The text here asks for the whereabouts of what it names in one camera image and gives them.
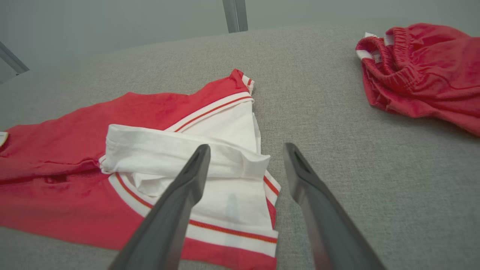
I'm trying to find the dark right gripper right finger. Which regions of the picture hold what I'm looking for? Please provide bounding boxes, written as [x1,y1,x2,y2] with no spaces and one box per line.
[283,142,387,270]

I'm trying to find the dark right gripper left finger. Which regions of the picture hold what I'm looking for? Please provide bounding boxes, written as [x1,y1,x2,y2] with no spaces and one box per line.
[109,144,211,270]

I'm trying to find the red shirt with white sleeves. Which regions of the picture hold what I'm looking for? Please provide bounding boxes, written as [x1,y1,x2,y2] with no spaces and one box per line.
[0,69,282,270]

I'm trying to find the red shorts with white stripe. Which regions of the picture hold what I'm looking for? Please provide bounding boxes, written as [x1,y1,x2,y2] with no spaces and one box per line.
[355,23,480,137]

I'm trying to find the grey fabric sofa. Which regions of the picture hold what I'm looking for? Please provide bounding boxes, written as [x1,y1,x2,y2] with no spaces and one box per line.
[0,19,480,270]

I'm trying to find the grey partition post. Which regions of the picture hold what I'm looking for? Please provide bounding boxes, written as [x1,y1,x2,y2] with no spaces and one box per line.
[235,0,249,32]
[222,0,240,33]

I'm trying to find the grey partition base rail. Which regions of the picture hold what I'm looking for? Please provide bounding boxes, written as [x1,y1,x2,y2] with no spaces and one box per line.
[0,41,30,75]

